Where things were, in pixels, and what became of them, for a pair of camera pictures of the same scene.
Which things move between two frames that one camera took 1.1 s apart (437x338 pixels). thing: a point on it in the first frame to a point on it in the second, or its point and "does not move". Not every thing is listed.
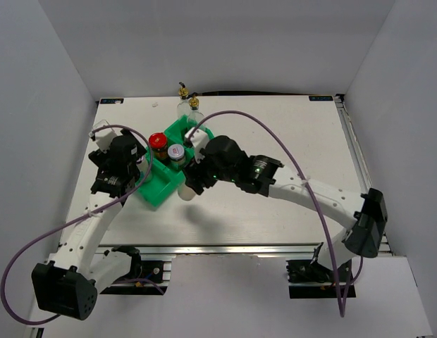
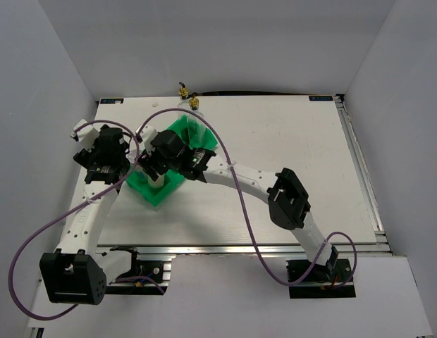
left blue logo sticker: (111, 101) does not move
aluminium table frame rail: (360, 160) does not move
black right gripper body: (208, 173) to (157, 160)
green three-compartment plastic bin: (159, 177) does not move
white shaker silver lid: (186, 193) to (158, 183)
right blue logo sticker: (321, 98) does not move
